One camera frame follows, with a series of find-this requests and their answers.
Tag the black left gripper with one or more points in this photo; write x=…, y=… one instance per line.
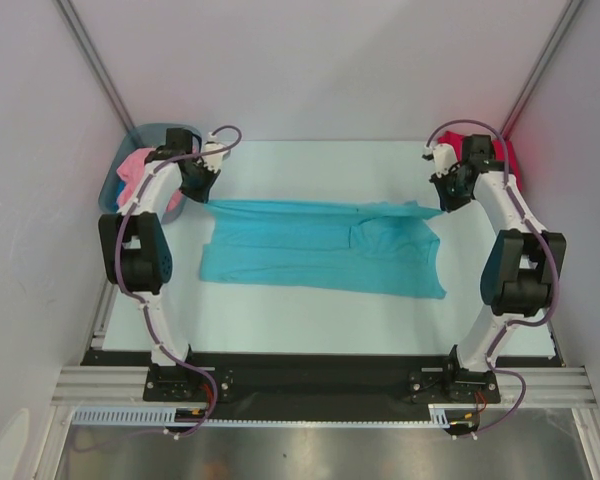
x=201, y=195

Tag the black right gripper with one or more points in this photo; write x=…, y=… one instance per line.
x=451, y=189

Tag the teal t-shirt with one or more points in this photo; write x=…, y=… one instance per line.
x=376, y=248

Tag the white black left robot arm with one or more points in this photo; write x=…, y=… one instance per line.
x=138, y=260

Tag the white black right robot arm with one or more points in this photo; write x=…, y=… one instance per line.
x=521, y=275

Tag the folded red t-shirt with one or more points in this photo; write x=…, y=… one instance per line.
x=456, y=140

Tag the pink t-shirt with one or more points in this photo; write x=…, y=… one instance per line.
x=131, y=172

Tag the grey-blue plastic basket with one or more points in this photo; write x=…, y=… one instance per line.
x=158, y=191

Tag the blue t-shirt in basket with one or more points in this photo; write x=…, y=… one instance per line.
x=120, y=188

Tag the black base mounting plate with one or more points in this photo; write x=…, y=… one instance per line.
x=416, y=379

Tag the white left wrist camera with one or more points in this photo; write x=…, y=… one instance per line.
x=213, y=153

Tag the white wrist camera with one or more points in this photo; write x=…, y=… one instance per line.
x=442, y=156
x=213, y=153

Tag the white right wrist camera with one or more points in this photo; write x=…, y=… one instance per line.
x=442, y=156

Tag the right aluminium corner post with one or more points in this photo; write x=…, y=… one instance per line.
x=551, y=47

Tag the aluminium corner post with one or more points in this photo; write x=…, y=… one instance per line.
x=551, y=47
x=89, y=51

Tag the left aluminium corner post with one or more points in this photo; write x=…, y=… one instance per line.
x=89, y=51

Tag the aluminium front rail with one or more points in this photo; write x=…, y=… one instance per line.
x=100, y=385

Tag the white slotted cable duct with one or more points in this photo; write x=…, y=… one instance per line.
x=172, y=417

